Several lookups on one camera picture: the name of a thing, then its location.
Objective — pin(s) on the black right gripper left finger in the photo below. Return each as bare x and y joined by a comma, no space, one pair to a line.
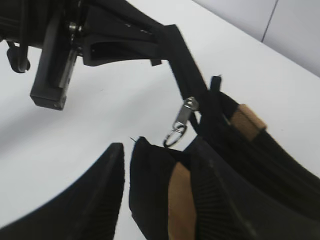
87,210

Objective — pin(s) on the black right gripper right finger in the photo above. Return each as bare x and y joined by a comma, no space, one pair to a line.
228,207

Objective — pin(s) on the silver zipper pull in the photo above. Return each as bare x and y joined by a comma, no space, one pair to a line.
179,126

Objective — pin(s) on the black canvas tote bag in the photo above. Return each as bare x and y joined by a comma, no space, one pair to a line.
161,196

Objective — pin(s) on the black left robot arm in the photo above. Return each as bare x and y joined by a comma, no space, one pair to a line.
23,24

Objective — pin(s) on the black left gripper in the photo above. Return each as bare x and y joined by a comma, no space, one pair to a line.
114,31

